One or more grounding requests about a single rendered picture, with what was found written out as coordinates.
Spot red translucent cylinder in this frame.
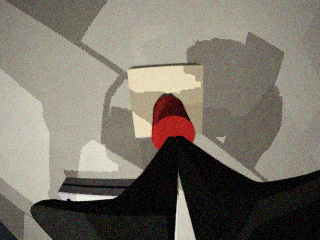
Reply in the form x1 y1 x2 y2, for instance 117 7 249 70
151 96 196 149

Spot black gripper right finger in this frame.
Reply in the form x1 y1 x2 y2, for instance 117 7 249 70
175 136 320 240

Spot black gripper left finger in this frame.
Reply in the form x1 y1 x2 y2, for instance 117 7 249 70
31 137 179 240

